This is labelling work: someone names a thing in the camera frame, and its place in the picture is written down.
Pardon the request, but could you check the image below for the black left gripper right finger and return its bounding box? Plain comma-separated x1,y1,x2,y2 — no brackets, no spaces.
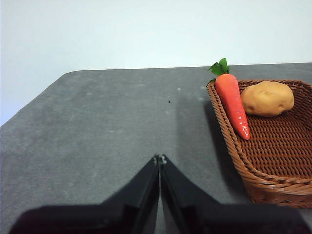
160,153,310,234

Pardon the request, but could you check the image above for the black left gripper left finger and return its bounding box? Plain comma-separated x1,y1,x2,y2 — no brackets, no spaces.
8,153,161,234

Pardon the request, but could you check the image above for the brown wicker basket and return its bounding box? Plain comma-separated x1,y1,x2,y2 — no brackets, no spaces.
206,78,312,210

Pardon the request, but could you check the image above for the orange carrot with green leaves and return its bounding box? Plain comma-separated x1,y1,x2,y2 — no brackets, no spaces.
208,58,251,141

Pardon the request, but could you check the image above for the tan potato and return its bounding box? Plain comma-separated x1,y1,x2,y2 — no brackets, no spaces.
240,81,295,117

